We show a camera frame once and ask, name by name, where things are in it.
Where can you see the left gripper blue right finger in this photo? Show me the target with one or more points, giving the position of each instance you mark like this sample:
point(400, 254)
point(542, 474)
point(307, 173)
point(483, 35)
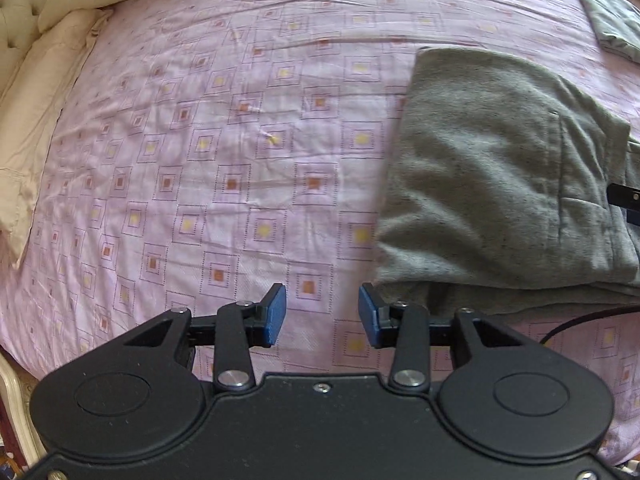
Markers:
point(379, 319)

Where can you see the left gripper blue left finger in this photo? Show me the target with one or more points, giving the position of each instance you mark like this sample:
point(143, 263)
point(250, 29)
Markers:
point(263, 320)

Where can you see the grey pants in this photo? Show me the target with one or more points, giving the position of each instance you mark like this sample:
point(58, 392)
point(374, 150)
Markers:
point(496, 191)

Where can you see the pink patterned bed sheet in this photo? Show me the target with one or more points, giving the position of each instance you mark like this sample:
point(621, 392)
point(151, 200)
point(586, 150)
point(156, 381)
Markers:
point(213, 147)

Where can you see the peach pillow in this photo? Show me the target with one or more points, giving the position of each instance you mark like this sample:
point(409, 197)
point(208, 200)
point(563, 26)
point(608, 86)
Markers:
point(30, 108)

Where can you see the folded grey garment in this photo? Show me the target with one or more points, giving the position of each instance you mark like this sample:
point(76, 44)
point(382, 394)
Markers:
point(615, 23)

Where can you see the beige tufted headboard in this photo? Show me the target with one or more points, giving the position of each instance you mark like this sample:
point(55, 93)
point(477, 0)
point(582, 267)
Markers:
point(19, 30)

